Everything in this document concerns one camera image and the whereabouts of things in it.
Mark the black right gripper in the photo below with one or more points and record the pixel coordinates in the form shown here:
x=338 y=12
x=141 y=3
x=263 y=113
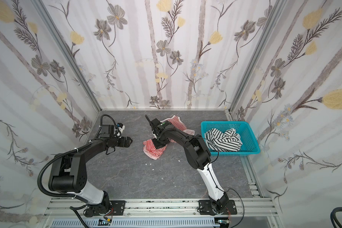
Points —
x=155 y=130

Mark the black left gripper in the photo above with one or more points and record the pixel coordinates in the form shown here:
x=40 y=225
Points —
x=122 y=141

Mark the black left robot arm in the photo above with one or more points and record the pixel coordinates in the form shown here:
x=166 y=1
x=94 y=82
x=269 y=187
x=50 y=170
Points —
x=66 y=176

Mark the black white striped tank top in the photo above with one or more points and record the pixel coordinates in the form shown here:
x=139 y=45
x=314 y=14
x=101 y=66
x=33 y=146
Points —
x=218 y=141

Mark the teal plastic basket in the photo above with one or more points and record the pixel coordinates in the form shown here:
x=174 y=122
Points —
x=250 y=145

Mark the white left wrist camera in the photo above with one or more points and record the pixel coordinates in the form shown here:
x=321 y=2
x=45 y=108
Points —
x=118 y=130

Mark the white slotted cable duct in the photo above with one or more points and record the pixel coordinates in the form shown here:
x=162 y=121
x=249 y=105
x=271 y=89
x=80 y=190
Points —
x=152 y=223

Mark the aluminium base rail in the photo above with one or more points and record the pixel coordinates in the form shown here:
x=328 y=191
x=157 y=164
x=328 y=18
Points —
x=152 y=208

